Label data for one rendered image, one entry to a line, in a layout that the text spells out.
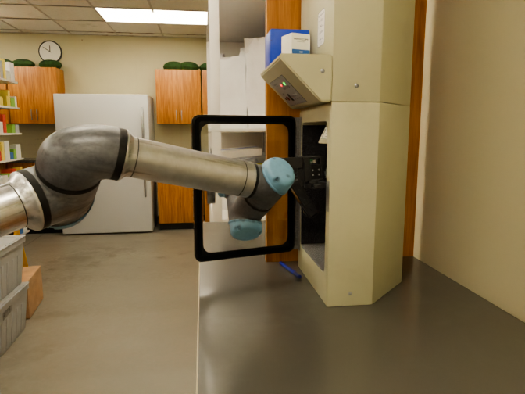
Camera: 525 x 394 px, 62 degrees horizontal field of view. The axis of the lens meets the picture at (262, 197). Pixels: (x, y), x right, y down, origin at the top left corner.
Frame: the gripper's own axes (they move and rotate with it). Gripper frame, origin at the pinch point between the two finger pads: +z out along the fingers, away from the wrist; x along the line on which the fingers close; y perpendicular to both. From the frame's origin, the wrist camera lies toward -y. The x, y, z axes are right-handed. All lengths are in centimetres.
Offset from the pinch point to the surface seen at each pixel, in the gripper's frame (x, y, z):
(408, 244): 23.4, -25.2, 25.9
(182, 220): 488, -101, -75
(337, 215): -13.8, -5.8, -9.1
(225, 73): 128, 45, -24
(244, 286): 2.6, -26.3, -29.9
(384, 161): -11.0, 5.5, 3.6
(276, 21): 23, 45, -14
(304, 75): -14.1, 25.3, -15.5
